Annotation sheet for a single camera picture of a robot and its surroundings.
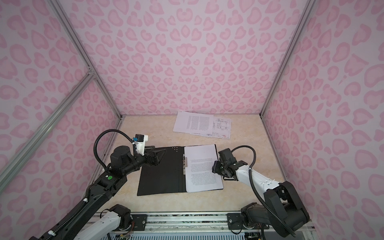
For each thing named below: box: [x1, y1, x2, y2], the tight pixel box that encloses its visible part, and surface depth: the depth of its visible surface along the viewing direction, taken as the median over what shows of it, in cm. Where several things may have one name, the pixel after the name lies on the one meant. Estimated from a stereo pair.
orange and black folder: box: [137, 144, 224, 197], surface depth 90 cm
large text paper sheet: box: [184, 144, 224, 193], surface depth 92 cm
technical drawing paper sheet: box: [206, 116, 232, 139], surface depth 116 cm
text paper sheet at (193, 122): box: [173, 111, 214, 135], surface depth 117 cm
